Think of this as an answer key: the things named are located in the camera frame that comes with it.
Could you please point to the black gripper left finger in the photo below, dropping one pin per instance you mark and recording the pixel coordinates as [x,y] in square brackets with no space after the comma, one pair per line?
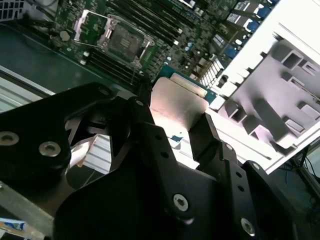
[30,125]

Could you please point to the metal socket cover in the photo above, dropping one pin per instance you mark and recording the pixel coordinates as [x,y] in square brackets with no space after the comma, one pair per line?
[78,26]

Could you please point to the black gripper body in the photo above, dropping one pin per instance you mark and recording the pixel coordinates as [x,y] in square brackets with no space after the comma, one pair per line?
[120,205]

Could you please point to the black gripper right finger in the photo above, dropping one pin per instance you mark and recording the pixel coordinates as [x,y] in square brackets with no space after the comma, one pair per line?
[205,140]

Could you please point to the silver CPU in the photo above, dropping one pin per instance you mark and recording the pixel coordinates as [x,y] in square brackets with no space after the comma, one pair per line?
[175,100]

